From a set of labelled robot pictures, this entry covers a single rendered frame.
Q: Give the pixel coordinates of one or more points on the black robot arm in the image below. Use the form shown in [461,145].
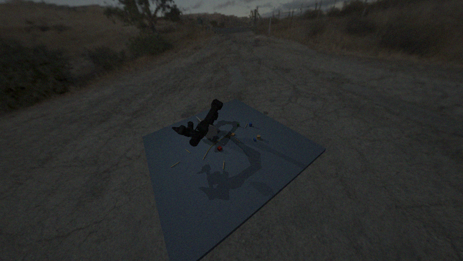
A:
[202,127]

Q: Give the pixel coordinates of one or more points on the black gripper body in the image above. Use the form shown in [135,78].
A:
[183,130]

